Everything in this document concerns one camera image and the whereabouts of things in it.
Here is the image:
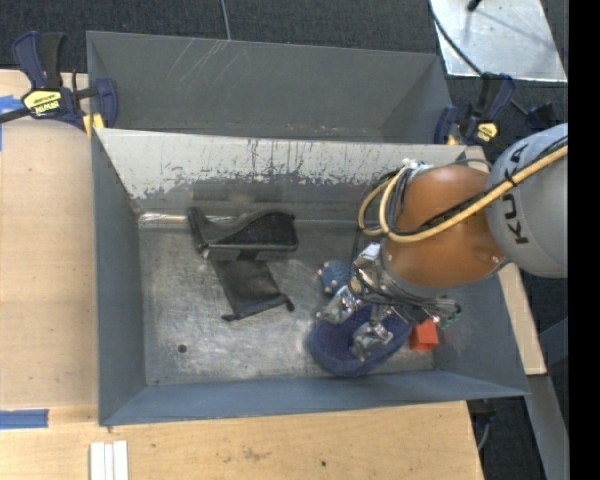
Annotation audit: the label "black fabric object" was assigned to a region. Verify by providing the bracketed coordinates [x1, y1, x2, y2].
[186, 206, 300, 322]

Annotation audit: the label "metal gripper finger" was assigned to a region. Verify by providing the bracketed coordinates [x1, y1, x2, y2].
[350, 322, 395, 362]
[315, 289, 362, 326]

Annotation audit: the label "dark blue fabric shoe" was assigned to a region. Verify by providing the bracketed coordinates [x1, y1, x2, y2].
[306, 302, 414, 378]

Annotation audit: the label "grey metal bin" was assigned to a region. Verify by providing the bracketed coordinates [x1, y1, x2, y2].
[85, 30, 532, 427]

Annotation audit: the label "orange-red block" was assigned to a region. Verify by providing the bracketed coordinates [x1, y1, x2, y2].
[408, 317, 441, 352]

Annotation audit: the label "blue dotted toy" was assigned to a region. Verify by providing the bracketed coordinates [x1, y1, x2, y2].
[317, 259, 354, 297]

